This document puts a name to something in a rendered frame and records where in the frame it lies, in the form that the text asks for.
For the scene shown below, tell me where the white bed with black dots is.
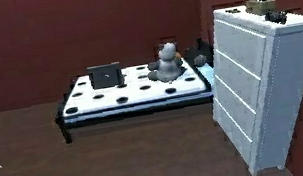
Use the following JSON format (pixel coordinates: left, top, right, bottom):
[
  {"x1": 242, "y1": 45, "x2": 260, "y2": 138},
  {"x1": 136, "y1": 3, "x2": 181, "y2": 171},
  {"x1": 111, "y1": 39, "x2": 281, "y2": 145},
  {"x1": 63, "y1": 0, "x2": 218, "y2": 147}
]
[{"x1": 48, "y1": 51, "x2": 222, "y2": 146}]

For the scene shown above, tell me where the grey teddy bear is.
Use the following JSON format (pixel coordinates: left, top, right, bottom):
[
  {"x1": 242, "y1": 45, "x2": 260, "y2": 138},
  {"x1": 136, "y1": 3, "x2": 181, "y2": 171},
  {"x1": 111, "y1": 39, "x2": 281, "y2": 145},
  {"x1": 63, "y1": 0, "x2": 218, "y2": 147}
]
[{"x1": 142, "y1": 40, "x2": 189, "y2": 86}]

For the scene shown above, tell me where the grey laptop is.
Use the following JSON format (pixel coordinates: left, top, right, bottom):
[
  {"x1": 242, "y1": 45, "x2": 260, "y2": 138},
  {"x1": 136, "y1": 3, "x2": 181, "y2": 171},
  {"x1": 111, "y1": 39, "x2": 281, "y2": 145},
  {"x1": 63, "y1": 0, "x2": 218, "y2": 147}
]
[{"x1": 85, "y1": 60, "x2": 127, "y2": 92}]

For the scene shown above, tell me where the dark grey pillow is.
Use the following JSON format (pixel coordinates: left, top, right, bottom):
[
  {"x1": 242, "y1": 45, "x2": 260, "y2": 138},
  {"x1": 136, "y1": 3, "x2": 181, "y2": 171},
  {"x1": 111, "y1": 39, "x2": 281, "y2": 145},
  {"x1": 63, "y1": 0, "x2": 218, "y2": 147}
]
[{"x1": 182, "y1": 36, "x2": 217, "y2": 70}]

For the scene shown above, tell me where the white chest of drawers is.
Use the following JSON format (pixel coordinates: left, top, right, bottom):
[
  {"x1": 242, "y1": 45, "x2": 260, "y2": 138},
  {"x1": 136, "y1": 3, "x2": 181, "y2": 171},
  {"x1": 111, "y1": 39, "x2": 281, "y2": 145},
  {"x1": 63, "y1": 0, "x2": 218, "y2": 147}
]
[{"x1": 196, "y1": 0, "x2": 303, "y2": 176}]

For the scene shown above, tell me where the flat black object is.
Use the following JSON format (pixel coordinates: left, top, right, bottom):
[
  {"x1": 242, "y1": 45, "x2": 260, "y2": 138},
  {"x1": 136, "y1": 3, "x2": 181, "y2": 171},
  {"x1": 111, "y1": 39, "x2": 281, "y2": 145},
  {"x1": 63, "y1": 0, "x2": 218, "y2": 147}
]
[{"x1": 224, "y1": 7, "x2": 242, "y2": 15}]

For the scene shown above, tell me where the olive box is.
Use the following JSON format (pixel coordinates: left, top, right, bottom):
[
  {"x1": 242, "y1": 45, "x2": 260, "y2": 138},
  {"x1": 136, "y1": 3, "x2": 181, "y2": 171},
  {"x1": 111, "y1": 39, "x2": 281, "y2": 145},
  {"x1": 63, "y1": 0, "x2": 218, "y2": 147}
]
[{"x1": 244, "y1": 0, "x2": 278, "y2": 19}]

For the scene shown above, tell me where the small black object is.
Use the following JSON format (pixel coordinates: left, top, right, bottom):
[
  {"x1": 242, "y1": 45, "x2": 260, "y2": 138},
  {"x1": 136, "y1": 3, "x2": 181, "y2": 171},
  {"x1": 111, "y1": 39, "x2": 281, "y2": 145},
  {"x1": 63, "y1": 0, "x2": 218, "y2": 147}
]
[{"x1": 263, "y1": 7, "x2": 289, "y2": 28}]

